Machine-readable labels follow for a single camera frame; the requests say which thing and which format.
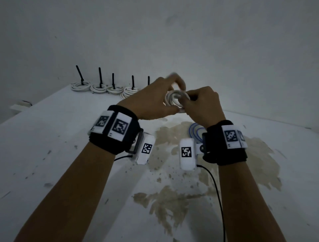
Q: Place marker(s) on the person's left hand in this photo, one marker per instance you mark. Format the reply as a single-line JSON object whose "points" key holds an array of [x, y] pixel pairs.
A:
{"points": [[149, 102]]}

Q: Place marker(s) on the white power adapter box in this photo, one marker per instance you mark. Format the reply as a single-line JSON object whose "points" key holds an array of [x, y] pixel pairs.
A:
{"points": [[20, 106]]}

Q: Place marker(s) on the person's left forearm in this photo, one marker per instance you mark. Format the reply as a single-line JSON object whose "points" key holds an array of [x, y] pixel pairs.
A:
{"points": [[69, 197]]}

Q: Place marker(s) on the person's right hand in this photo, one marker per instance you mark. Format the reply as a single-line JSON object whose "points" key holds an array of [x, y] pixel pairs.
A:
{"points": [[206, 107]]}

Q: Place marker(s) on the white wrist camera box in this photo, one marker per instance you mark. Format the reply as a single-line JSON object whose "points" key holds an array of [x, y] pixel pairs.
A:
{"points": [[187, 164], [145, 159]]}

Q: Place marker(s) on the white checkered marker tag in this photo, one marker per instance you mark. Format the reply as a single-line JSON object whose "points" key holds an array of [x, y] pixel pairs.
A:
{"points": [[119, 127], [231, 135]]}

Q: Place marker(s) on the person's right forearm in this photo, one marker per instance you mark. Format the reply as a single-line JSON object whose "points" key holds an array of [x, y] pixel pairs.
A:
{"points": [[249, 204]]}

